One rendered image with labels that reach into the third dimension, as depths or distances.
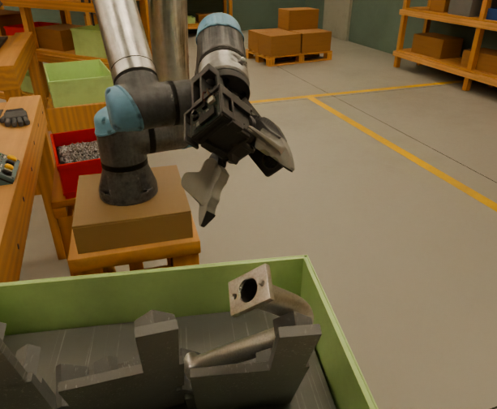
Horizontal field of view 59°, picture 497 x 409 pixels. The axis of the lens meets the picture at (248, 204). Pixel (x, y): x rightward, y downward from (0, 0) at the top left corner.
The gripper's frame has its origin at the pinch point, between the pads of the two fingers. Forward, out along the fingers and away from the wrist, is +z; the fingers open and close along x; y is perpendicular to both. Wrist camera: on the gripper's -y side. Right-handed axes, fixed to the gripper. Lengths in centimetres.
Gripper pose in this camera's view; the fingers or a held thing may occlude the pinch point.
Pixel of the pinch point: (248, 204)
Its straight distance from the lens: 54.2
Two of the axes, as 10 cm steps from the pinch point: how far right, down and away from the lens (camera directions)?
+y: -6.7, -3.8, -6.4
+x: 7.4, -4.5, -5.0
